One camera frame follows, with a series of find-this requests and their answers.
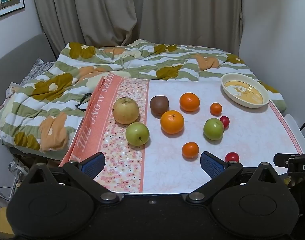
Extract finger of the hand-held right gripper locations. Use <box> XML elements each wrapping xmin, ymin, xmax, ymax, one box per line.
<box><xmin>273</xmin><ymin>153</ymin><xmax>305</xmax><ymax>177</ymax></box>

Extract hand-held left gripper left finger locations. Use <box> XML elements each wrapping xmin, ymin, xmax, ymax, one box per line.
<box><xmin>24</xmin><ymin>152</ymin><xmax>120</xmax><ymax>204</ymax></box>

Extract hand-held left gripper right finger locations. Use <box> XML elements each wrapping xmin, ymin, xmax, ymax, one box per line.
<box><xmin>186</xmin><ymin>151</ymin><xmax>285</xmax><ymax>204</ymax></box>

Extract green apple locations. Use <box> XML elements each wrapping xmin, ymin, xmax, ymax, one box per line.
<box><xmin>125</xmin><ymin>122</ymin><xmax>150</xmax><ymax>146</ymax></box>
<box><xmin>203</xmin><ymin>118</ymin><xmax>224</xmax><ymax>141</ymax></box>

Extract small tangerine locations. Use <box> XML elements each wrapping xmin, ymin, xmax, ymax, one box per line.
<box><xmin>182</xmin><ymin>142</ymin><xmax>200</xmax><ymax>159</ymax></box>
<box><xmin>210</xmin><ymin>102</ymin><xmax>223</xmax><ymax>116</ymax></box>

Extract large yellow apple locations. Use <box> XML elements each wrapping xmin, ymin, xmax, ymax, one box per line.
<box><xmin>112</xmin><ymin>98</ymin><xmax>140</xmax><ymax>125</ymax></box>

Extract large orange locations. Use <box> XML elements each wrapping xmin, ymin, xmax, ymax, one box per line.
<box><xmin>160</xmin><ymin>110</ymin><xmax>185</xmax><ymax>134</ymax></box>
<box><xmin>180</xmin><ymin>92</ymin><xmax>200</xmax><ymax>112</ymax></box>

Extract cream plate with cartoon print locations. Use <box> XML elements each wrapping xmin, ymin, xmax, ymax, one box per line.
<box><xmin>222</xmin><ymin>73</ymin><xmax>270</xmax><ymax>109</ymax></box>

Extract pink floral tablecloth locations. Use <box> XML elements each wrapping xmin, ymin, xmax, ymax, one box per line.
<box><xmin>59</xmin><ymin>76</ymin><xmax>304</xmax><ymax>194</ymax></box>

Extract black eyeglasses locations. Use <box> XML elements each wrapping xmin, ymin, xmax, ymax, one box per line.
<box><xmin>75</xmin><ymin>92</ymin><xmax>92</xmax><ymax>111</ymax></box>

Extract clear glass jar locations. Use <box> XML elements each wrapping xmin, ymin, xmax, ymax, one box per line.
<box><xmin>9</xmin><ymin>158</ymin><xmax>31</xmax><ymax>181</ymax></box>

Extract brown kiwi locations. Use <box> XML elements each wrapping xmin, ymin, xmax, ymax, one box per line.
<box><xmin>150</xmin><ymin>95</ymin><xmax>169</xmax><ymax>117</ymax></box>

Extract small cardboard box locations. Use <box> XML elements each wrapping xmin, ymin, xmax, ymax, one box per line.
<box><xmin>6</xmin><ymin>82</ymin><xmax>21</xmax><ymax>98</ymax></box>

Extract grey floral pillow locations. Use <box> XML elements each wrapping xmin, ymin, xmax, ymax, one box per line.
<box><xmin>20</xmin><ymin>57</ymin><xmax>57</xmax><ymax>85</ymax></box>

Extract green striped floral blanket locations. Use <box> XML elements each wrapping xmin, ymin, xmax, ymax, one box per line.
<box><xmin>0</xmin><ymin>39</ymin><xmax>287</xmax><ymax>153</ymax></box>

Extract grey upholstered headboard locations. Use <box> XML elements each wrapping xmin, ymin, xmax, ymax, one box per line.
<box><xmin>0</xmin><ymin>32</ymin><xmax>56</xmax><ymax>133</ymax></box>

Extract beige curtain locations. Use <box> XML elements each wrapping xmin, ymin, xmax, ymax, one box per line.
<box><xmin>31</xmin><ymin>0</ymin><xmax>243</xmax><ymax>55</ymax></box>

